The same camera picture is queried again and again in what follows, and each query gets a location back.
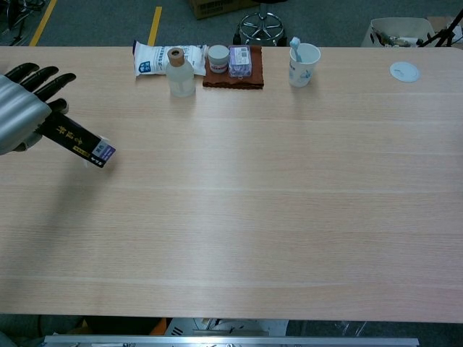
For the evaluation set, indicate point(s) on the left robot hand grey black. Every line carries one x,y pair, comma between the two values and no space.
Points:
20,108

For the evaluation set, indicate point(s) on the black box with gold lettering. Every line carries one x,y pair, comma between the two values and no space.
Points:
74,139

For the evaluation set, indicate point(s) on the white robot base chassis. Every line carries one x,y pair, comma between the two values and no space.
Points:
231,327

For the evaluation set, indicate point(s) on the frosted glass bottle cork cap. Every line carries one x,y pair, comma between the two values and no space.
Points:
181,79

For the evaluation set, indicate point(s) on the black metal stand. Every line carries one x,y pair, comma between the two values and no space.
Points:
14,14

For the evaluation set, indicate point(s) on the white salt bag blue logo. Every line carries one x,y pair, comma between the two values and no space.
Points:
152,61

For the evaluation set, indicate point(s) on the white jar grey lid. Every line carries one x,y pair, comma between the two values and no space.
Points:
218,58

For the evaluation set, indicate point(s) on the brown cloth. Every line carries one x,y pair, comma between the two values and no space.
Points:
235,82

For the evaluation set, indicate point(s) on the cardboard box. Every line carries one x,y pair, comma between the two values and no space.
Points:
217,8

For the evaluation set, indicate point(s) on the purple clear plastic box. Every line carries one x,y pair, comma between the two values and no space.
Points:
239,61

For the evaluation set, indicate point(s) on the chrome stool base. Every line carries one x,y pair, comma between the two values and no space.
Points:
260,27

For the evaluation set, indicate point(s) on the blue toothbrush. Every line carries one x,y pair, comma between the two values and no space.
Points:
295,45

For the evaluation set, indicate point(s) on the white paper cup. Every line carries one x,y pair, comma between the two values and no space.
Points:
302,74

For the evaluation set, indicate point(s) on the white round lid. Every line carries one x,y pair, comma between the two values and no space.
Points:
404,71

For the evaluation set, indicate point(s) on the white bin with clutter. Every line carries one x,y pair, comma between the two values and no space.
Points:
398,27

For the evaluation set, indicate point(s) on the black tripod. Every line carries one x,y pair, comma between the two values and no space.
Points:
446,32

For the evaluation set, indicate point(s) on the aluminium rail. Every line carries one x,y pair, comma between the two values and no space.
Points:
231,342

